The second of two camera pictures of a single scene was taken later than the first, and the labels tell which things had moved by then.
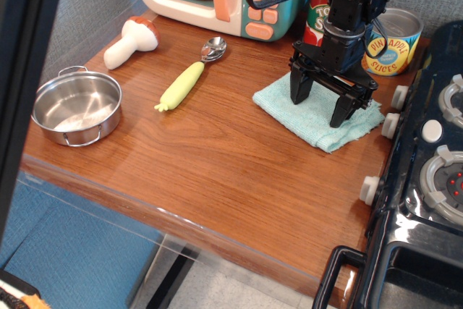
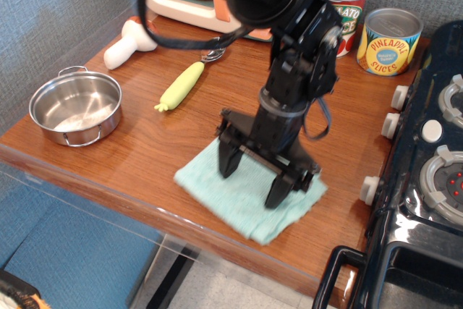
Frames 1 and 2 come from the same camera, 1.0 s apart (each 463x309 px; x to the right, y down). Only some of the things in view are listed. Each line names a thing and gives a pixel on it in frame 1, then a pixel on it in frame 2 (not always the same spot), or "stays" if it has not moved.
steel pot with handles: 77,107 stays
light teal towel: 312,118 → 238,200
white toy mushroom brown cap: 139,34 stays
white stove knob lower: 369,189 stays
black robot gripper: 336,63 → 271,140
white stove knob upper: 399,96 stays
